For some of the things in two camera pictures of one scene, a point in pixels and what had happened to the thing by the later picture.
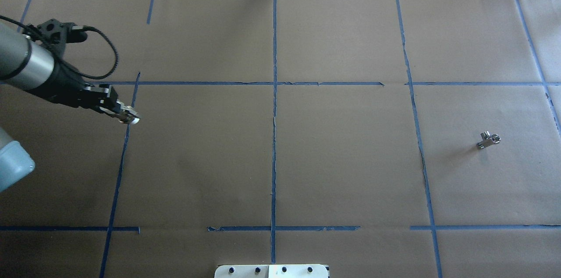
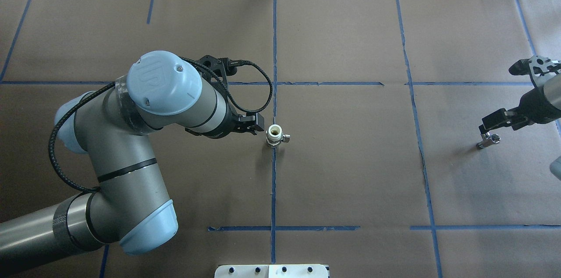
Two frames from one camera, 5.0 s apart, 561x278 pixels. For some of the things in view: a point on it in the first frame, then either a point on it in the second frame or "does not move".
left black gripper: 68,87 → 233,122
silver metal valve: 488,139 does not move
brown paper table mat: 387,127 does not move
